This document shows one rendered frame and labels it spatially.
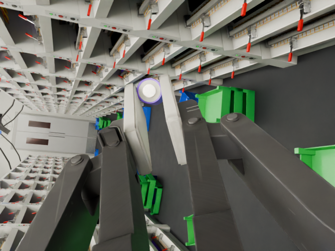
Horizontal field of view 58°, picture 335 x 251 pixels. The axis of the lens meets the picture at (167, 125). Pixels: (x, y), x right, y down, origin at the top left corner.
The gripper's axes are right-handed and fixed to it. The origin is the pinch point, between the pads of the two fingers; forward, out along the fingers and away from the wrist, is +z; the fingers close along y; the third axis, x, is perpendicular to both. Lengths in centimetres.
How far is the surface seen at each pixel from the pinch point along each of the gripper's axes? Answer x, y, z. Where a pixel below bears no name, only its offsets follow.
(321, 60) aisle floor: -46, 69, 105
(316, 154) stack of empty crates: -64, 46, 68
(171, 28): -16, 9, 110
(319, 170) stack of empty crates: -67, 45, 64
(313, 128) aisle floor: -70, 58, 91
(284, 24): -20, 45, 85
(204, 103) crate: -77, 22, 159
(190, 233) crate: -169, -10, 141
